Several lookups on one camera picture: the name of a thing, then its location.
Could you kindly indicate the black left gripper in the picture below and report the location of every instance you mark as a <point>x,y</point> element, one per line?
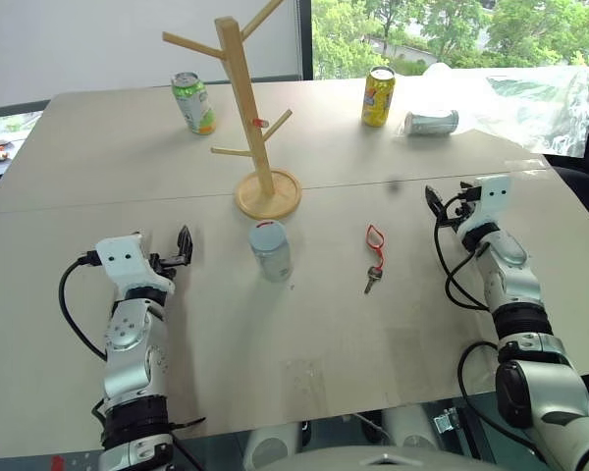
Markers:
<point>164,262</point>

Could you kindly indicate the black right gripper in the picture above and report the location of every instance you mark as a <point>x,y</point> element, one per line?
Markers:
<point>464,197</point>

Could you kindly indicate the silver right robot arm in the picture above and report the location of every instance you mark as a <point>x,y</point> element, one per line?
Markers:
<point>515,289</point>

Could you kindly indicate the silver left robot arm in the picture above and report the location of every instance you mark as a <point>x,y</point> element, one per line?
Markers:
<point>130,338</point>

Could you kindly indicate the silver soda can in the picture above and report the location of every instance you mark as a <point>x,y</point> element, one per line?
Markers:
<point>432,122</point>

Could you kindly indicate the yellow soda can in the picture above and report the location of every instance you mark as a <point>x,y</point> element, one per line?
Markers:
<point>378,98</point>

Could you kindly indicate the clear plastic bag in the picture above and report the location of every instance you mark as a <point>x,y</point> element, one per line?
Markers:
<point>530,103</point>

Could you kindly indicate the wooden tree-shaped hanger stand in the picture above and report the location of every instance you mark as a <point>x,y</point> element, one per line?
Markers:
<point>248,118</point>

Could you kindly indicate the green soda can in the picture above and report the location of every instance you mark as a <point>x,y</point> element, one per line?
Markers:
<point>195,104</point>

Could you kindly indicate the small red tag on stand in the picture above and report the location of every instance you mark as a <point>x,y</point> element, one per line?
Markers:
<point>260,122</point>

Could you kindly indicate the white rounded robot leg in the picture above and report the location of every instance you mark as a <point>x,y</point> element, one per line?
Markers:
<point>270,444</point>
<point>412,427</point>

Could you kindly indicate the grey robot torso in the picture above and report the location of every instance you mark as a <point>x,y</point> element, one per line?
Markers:
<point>397,461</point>

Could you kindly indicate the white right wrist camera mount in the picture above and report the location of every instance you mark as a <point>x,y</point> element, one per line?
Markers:
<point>491,196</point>

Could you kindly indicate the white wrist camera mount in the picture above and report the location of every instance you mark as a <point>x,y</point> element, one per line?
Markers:
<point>125,260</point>
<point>491,196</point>

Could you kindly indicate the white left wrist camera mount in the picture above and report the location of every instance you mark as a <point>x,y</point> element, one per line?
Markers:
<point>125,260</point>

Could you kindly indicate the black window frame post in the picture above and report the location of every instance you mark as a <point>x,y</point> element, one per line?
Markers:
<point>307,39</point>

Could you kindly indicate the metal table bracket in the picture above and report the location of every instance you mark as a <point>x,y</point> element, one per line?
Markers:
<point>445,421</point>

